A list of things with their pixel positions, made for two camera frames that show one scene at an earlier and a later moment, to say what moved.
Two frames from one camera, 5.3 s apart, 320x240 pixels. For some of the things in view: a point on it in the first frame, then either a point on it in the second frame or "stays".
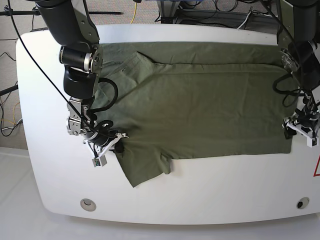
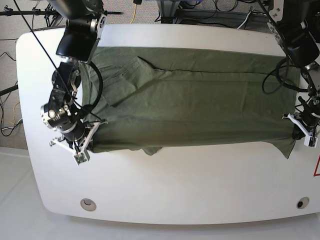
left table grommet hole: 88,204 stays
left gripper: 101,137 → 66,119
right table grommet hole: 302,203 stays
